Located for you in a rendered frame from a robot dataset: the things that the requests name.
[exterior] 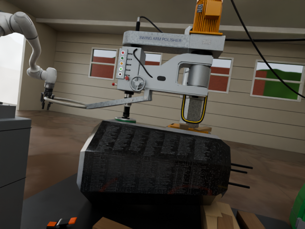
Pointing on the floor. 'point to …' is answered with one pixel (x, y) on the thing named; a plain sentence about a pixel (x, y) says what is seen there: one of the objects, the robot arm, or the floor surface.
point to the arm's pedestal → (13, 169)
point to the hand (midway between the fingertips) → (45, 106)
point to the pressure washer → (298, 211)
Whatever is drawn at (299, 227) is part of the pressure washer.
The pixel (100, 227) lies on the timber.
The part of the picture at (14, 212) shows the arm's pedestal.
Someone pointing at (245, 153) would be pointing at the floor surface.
